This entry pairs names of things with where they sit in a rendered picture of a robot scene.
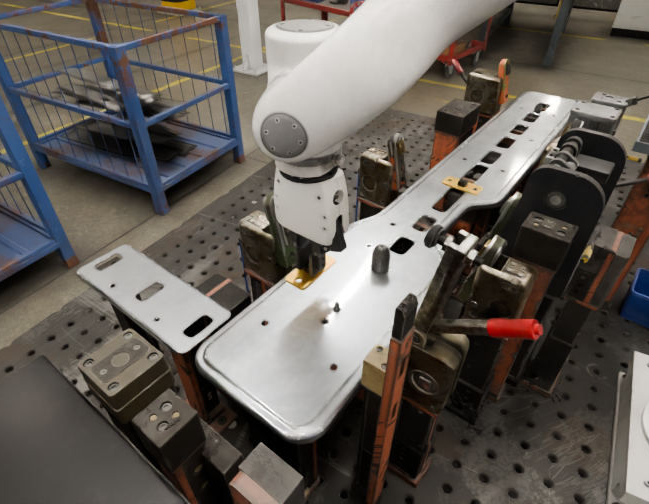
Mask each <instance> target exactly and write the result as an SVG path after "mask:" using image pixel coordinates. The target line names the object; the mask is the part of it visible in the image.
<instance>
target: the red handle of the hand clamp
mask: <svg viewBox="0 0 649 504"><path fill-rule="evenodd" d="M428 333H444V334H463V335H482V336H490V337H492V338H509V339H528V340H538V338H539V336H540V335H542V334H543V327H542V325H541V324H539V322H538V320H537V319H504V318H490V319H489V320H477V319H436V320H435V321H434V322H433V324H432V326H431V328H430V330H429V332H428Z"/></svg>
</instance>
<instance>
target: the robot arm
mask: <svg viewBox="0 0 649 504"><path fill-rule="evenodd" d="M515 1H516V0H366V1H365V2H364V3H363V4H362V5H361V6H360V7H359V8H358V9H357V10H356V11H355V12H354V13H353V14H352V15H351V16H350V17H349V18H348V19H347V20H346V21H345V22H344V23H343V24H342V25H341V26H339V25H337V24H335V23H332V22H329V21H324V20H316V19H295V20H287V21H282V22H279V23H276V24H273V25H272V26H270V27H269V28H268V29H267V30H266V32H265V44H266V56H267V69H268V85H267V89H266V91H265V92H264V93H263V95H262V96H261V98H260V99H259V101H258V103H257V105H256V107H255V111H254V114H253V119H252V131H253V136H254V139H255V141H256V143H257V145H258V146H259V148H260V149H261V151H262V152H263V153H265V154H266V155H267V156H268V157H270V158H271V159H273V160H275V165H276V173H275V183H274V203H275V213H276V220H277V222H278V223H279V224H280V225H281V226H283V227H284V228H286V231H287V233H288V234H289V235H290V237H291V243H292V245H293V246H294V247H296V264H297V269H299V270H301V269H303V268H304V264H306V263H307V262H308V261H309V274H310V276H312V277H314V276H315V275H316V274H317V273H319V272H320V271H322V270H323V269H324V268H325V266H326V253H327V252H329V251H332V252H342V251H343V250H345V249H346V248H347V244H346V241H345V238H344V235H343V233H346V232H347V231H348V227H349V207H348V194H347V186H346V181H345V177H344V173H343V170H341V169H339V168H338V165H339V166H341V165H342V164H343V163H344V160H345V156H344V155H342V140H343V139H345V138H346V137H348V136H349V135H351V134H353V133H354V132H356V131H357V130H359V129H360V128H362V127H363V126H365V125H366V124H368V123H369V122H371V121H372V120H373V119H375V118H376V117H378V116H379V115H380V114H382V113H383V112H384V111H385V110H387V109H388V108H389V107H390V106H392V105H393V104H394V103H395V102H396V101H398V100H399V99H400V98H401V97H402V96H403V95H404V94H405V93H406V92H407V91H408V90H409V89H411V87H412V86H413V85H414V84H415V83H416V82H417V81H418V80H419V79H420V78H421V77H422V76H423V75H424V73H425V72H426V71H427V70H428V69H429V68H430V67H431V65H432V64H433V63H434V62H435V60H436V59H437V58H438V57H439V56H440V54H441V53H442V52H443V51H444V50H445V49H446V48H447V47H449V46H450V45H451V44H452V43H453V42H455V41H456V40H457V39H459V38H460V37H462V36H463V35H465V34H466V33H468V32H469V31H471V30H472V29H474V28H475V27H477V26H478V25H480V24H481V23H483V22H484V21H486V20H487V19H489V18H490V17H492V16H493V15H495V14H496V13H498V12H499V11H501V10H503V9H504V8H506V7H507V6H509V5H510V4H512V3H513V2H515ZM641 425H642V431H643V433H644V436H645V439H646V441H647V443H648V444H649V402H648V403H647V405H646V406H645V408H644V410H643V412H642V416H641Z"/></svg>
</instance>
